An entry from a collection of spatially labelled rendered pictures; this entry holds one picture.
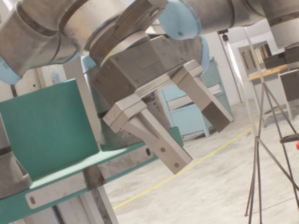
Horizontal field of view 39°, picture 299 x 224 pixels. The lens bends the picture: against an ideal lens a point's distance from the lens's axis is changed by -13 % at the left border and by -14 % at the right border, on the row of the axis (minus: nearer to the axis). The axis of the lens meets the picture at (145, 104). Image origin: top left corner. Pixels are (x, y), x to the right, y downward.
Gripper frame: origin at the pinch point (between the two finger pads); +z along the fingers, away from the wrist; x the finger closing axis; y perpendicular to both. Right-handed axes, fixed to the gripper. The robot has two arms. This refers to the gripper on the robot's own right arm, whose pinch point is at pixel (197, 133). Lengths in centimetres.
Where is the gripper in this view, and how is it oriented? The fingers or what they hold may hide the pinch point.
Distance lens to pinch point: 60.4
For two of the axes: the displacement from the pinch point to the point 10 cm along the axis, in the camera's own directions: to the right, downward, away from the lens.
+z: 6.6, 7.4, -1.3
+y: -5.6, 5.9, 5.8
